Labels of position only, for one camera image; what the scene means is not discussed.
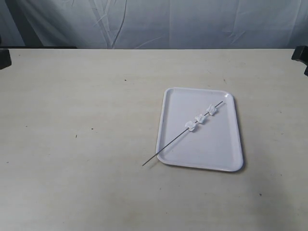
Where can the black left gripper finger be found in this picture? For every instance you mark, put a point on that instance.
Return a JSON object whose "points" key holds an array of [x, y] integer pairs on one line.
{"points": [[5, 59]]}

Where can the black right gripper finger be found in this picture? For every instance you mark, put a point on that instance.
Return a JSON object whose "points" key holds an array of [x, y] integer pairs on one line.
{"points": [[301, 55]]}

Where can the white marshmallow handle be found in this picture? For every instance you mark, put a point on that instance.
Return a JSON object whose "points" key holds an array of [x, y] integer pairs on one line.
{"points": [[190, 126]]}

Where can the grey wrinkled backdrop curtain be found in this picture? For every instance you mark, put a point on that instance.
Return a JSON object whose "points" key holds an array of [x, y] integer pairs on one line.
{"points": [[154, 24]]}

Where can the white rectangular plastic tray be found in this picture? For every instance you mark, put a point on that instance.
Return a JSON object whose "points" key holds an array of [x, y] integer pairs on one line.
{"points": [[213, 145]]}

